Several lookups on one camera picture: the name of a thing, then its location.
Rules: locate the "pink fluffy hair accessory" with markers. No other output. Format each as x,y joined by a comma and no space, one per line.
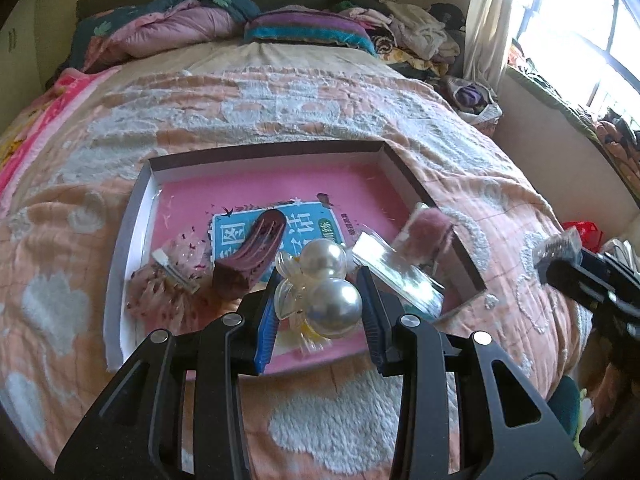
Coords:
425,230

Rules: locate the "white curtain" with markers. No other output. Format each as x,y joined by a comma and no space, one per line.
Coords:
490,25

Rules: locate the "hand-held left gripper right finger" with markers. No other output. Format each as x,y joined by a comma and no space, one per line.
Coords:
372,320

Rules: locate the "peach and white blanket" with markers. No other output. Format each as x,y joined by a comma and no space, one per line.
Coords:
75,210

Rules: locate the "red plastic bag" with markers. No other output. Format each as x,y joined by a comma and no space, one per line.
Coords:
582,232

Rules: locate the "pearl hair clip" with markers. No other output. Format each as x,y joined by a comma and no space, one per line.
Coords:
330,310

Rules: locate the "clear bag of yellow earrings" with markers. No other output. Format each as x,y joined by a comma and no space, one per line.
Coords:
395,265

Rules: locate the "purple striped pillow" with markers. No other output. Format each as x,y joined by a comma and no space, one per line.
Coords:
310,30

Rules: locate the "beige bed sheet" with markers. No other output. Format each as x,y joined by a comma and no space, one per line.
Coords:
250,60

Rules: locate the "pink and teal quilt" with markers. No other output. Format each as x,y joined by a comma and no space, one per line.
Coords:
165,30

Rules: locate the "window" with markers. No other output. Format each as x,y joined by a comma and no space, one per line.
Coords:
575,10

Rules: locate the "pink printed blanket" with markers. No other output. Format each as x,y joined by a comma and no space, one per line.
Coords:
40,110

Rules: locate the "dark red hair claw clip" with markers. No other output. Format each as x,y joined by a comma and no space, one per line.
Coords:
250,255

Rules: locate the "person's right forearm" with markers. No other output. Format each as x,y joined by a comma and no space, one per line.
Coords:
610,385

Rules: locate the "clothes on window sill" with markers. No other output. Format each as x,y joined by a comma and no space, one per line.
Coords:
615,135

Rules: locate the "pink-lined cardboard box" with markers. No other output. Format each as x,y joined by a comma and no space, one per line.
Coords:
190,200

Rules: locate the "pile of clothes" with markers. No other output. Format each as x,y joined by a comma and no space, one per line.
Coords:
420,35

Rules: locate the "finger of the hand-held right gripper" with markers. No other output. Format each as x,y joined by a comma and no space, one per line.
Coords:
575,280

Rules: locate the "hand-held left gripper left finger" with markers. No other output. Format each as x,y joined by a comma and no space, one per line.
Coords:
265,330

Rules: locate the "basket of clothes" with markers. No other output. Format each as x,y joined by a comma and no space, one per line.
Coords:
472,97

